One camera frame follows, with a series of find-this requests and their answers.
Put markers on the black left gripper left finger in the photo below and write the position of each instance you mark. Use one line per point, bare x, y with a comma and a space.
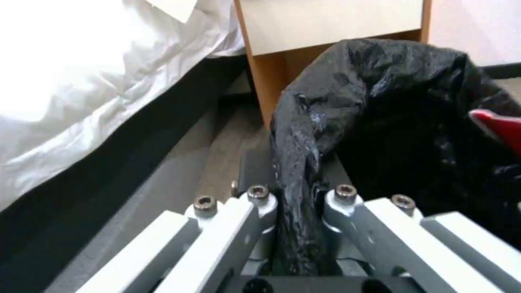
211, 241

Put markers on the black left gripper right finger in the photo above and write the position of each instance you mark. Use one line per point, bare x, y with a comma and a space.
386, 238

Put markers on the black plastic trash bag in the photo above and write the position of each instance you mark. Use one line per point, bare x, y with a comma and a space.
390, 131

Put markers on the red garbage item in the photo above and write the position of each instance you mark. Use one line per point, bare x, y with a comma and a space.
498, 123

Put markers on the dark bed base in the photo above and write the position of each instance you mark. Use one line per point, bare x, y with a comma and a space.
81, 189

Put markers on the white bed sheet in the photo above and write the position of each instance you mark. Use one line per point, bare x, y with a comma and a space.
89, 82

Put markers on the wooden bedside cabinet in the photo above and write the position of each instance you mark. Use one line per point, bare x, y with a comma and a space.
325, 39

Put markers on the dark wall baseboard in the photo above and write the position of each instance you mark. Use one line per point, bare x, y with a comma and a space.
502, 71

